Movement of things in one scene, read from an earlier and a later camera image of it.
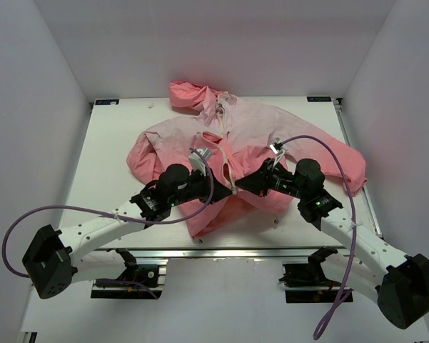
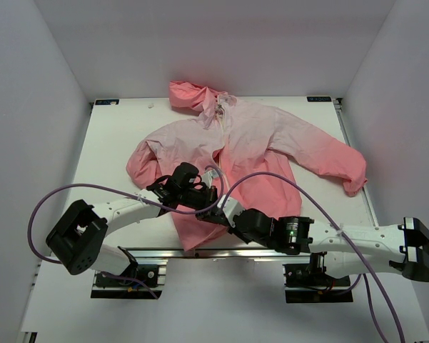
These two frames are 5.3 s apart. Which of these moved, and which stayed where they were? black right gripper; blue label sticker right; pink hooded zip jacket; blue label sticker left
Moved: pink hooded zip jacket; black right gripper
Stayed: blue label sticker right; blue label sticker left
